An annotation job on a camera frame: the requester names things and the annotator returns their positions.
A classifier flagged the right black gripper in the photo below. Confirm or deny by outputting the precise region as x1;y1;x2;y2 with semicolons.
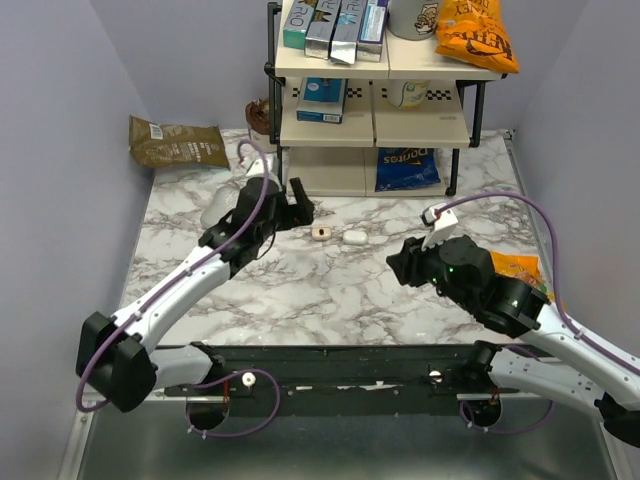
385;227;473;310

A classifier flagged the beige earbud charging case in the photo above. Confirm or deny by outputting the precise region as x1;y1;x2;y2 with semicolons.
311;226;332;242

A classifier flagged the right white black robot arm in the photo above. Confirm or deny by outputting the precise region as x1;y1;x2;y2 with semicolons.
386;236;639;446

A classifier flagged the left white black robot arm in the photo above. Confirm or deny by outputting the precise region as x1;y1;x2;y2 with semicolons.
76;176;315;413

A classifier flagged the blue Doritos bag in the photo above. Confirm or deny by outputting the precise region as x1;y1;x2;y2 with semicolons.
375;148;441;192

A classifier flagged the chocolate cupcake in wrapper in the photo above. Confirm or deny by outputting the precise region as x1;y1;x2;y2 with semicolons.
245;99;277;153

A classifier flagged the blue box middle shelf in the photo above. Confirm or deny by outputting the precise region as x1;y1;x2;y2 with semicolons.
296;77;347;124

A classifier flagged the beige black shelf rack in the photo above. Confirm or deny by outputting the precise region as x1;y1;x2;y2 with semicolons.
264;1;501;197

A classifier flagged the orange snack bag on table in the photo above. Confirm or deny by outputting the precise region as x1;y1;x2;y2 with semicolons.
490;251;556;302

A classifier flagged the white yellow mug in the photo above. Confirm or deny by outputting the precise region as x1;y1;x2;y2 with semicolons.
386;79;430;109

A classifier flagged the brown snack bag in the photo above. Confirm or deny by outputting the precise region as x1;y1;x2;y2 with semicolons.
129;115;229;169

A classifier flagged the silver toothpaste box left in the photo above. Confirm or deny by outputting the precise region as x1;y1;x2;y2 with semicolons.
304;0;342;60

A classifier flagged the silver toothpaste box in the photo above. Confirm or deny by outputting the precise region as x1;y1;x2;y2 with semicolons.
304;0;342;60
329;0;367;65

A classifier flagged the teal toothpaste box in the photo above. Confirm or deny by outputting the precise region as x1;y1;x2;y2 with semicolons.
282;0;317;50

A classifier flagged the blue white toothpaste box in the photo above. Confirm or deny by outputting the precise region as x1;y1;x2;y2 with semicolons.
356;0;388;62

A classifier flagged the silver toothpaste box middle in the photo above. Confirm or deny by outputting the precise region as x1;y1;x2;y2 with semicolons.
329;0;367;65

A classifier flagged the grey printed mug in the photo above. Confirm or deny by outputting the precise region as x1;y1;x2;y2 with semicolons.
387;0;442;41

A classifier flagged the orange chips bag on shelf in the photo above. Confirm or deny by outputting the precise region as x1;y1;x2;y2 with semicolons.
435;0;520;74

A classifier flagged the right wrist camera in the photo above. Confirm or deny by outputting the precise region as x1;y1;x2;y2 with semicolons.
421;204;458;251

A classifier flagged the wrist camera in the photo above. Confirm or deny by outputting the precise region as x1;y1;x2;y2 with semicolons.
245;155;282;189
421;204;458;251

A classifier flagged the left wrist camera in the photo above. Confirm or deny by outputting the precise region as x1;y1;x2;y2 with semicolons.
245;155;282;189

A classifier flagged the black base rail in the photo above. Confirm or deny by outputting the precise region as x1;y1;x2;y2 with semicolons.
164;341;501;417

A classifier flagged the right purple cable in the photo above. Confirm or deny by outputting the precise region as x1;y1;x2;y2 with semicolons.
434;190;640;435

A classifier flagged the purple cable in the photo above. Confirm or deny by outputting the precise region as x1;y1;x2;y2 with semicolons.
74;139;281;440
434;190;640;435

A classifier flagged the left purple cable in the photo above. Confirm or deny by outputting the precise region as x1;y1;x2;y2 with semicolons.
74;139;281;440

